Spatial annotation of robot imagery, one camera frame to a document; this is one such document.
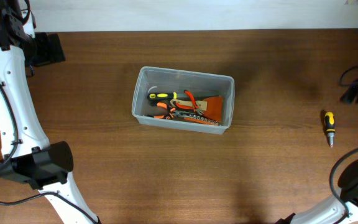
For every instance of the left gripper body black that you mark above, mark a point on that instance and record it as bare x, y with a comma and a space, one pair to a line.
49, 48

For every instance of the yellow black screwdriver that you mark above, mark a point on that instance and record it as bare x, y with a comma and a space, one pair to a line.
329, 125

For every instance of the file yellow black handle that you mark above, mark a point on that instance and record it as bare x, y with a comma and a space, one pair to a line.
175, 95

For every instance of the clear plastic container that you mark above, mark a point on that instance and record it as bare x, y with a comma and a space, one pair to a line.
164, 80

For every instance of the orange black needle-nose pliers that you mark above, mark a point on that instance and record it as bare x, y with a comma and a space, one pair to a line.
171, 112

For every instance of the orange scraper wooden handle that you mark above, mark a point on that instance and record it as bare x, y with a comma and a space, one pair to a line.
211, 107

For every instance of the red black cutting pliers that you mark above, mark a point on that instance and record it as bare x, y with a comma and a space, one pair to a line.
186, 101

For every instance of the orange socket bit rail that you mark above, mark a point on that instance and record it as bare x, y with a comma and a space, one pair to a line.
200, 120

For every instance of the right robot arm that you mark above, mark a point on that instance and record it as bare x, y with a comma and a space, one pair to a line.
341, 206

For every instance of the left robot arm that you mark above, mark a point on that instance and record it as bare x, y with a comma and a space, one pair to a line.
28, 157

